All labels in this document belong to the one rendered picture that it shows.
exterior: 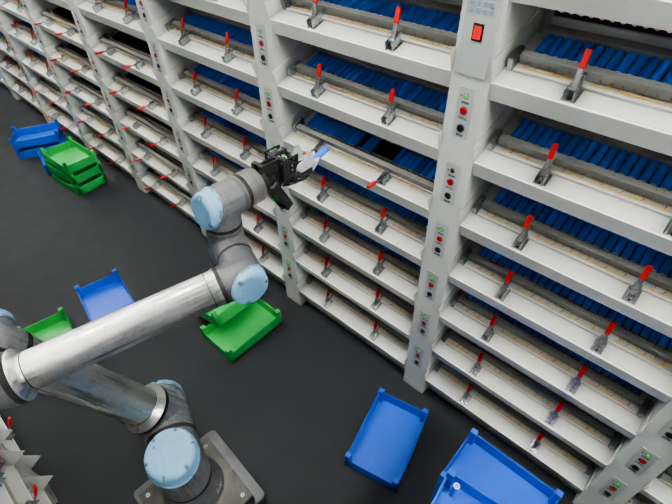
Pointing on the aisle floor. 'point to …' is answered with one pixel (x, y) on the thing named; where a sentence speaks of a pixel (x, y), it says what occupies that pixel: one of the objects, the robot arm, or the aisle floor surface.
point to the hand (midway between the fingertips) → (312, 160)
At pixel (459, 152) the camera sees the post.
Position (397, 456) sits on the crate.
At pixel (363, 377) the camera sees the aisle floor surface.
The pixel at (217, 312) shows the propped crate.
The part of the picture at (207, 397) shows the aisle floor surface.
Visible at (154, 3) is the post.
